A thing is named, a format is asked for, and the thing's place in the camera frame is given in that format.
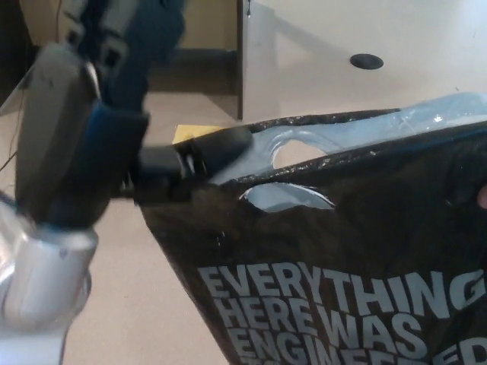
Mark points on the person's hand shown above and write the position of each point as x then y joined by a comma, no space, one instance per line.
482,198

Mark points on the dark cabinet with glossy edge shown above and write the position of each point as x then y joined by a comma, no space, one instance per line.
11,45

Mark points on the yellow paper sheet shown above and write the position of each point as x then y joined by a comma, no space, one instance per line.
192,133

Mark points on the black printed plastic bag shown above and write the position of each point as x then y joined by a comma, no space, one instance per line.
361,235

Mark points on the dark desk side panel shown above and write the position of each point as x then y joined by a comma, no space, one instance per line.
253,68

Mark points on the black round floor cover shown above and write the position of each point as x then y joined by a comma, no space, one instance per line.
367,61

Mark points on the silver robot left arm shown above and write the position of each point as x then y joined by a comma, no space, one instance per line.
42,281

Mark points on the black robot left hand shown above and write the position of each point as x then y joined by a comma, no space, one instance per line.
110,144

